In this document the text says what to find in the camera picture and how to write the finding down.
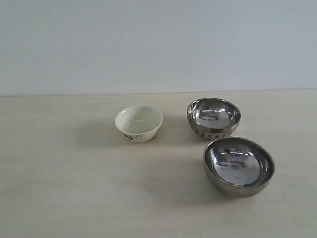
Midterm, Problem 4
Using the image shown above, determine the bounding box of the white ceramic bowl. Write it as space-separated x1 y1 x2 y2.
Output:
115 105 163 143

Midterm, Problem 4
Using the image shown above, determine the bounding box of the patterned steel bowl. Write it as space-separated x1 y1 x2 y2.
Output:
186 98 241 140

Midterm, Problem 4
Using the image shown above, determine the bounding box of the plain steel bowl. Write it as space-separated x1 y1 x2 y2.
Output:
203 136 275 198

